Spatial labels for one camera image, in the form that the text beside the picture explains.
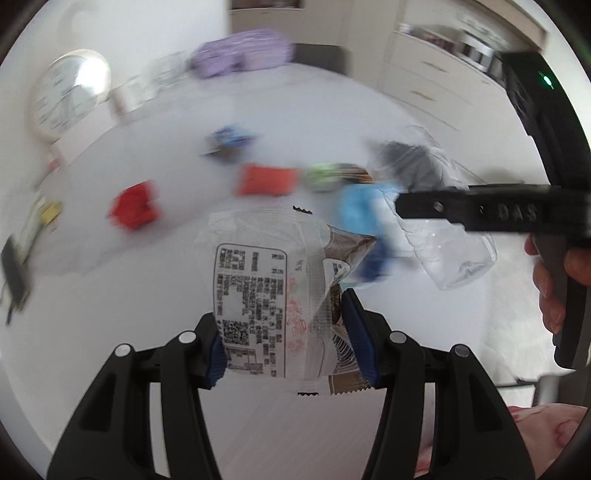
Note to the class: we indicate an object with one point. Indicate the clear plastic bottle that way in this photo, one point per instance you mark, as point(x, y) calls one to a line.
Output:
point(455, 258)

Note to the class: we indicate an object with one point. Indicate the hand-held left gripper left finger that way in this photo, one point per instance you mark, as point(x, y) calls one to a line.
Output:
point(215, 357)

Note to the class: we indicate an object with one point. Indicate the dark grey wrapper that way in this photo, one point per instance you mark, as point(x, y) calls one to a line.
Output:
point(408, 161)

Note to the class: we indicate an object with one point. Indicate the person's right hand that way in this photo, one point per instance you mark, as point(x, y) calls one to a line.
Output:
point(549, 295)

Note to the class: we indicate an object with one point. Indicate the clear printed snack wrapper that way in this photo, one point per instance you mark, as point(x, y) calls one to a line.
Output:
point(268, 258)

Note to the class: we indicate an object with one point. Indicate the purple bag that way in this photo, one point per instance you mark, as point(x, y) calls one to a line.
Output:
point(240, 53)

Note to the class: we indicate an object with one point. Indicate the silver kitchen appliance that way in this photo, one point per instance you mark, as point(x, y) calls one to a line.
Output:
point(478, 50)

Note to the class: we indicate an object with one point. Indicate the round white wall clock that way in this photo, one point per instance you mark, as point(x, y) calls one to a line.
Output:
point(67, 94)

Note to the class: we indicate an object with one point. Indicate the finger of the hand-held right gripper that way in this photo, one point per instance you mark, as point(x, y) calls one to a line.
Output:
point(429, 205)

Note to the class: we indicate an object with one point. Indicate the dark grey chair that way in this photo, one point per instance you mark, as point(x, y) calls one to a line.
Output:
point(323, 57)

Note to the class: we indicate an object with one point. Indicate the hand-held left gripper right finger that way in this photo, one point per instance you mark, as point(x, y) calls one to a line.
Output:
point(361, 339)

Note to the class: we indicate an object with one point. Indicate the green snack wrapper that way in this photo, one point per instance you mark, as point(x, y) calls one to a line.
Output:
point(325, 176)

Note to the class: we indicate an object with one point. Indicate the pink patterned clothing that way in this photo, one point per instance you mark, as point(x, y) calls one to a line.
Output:
point(545, 429)

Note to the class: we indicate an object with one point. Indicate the blue snack wrapper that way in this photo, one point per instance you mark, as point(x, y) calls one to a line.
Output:
point(231, 141)

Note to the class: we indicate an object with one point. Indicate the black flat device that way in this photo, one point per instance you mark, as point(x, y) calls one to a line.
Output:
point(16, 274)

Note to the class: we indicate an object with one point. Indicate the red snack wrapper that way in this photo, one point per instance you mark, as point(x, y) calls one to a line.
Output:
point(268, 180)

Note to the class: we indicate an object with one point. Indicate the blue face mask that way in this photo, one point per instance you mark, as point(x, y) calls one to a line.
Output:
point(362, 212)

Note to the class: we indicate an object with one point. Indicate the cream drawer cabinet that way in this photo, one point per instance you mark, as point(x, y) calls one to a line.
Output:
point(429, 87)

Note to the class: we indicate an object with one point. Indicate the small yellow tag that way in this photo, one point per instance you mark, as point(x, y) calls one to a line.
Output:
point(50, 212)

